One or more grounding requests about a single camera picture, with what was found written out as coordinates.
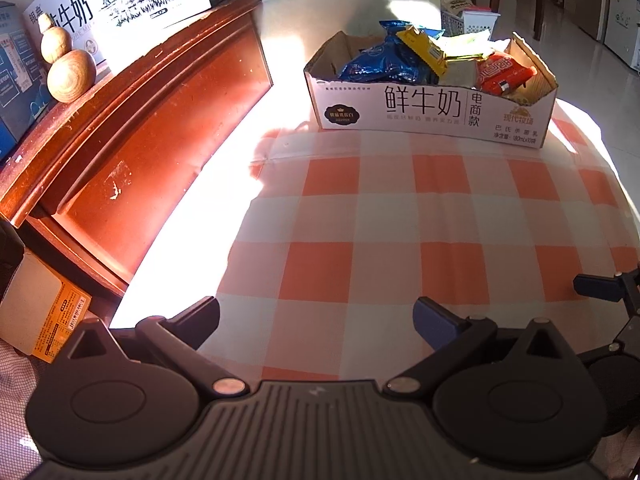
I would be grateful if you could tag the yellow waffle snack packet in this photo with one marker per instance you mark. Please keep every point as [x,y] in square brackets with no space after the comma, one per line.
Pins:
[422,50]

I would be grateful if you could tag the orange checked bed sheet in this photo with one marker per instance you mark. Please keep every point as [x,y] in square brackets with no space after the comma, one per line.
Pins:
[350,270]

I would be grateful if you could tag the dark blue snack packet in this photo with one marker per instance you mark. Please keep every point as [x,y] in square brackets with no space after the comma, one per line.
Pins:
[385,60]

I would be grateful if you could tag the orange label box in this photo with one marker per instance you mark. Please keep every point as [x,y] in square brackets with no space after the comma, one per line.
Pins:
[40,310]

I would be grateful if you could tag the red wooden headboard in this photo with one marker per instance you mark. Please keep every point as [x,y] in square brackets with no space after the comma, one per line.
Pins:
[140,150]

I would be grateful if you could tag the white milk carton case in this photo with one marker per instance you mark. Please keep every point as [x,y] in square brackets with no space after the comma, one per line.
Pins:
[130,5]

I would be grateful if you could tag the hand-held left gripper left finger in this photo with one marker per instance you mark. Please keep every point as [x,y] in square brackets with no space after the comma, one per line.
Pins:
[197,322]

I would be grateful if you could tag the red snack packet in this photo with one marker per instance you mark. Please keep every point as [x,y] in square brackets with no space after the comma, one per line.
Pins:
[502,72]

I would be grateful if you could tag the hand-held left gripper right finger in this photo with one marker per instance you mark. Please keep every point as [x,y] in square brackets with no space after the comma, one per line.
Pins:
[435,322]

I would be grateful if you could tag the blue printed box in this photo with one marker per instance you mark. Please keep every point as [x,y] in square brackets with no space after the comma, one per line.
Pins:
[20,85]

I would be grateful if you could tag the person's checked clothing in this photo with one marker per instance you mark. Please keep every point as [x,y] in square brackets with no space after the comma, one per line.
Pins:
[17,410]

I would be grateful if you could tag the green snack packet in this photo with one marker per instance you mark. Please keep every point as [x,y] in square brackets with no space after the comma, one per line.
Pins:
[467,45]

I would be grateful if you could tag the wooden gourd ornament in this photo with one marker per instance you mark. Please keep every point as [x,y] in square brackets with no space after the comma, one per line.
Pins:
[70,67]

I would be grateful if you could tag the white plastic basket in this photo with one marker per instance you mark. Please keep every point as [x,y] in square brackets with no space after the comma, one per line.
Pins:
[472,25]

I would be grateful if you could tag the white chest freezer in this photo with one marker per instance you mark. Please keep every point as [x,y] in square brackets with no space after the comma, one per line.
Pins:
[625,25]

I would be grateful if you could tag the white cardboard box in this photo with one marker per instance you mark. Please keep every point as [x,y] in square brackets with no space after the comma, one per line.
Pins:
[430,110]

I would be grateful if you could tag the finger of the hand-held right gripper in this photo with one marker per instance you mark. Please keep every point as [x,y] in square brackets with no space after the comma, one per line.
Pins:
[600,287]

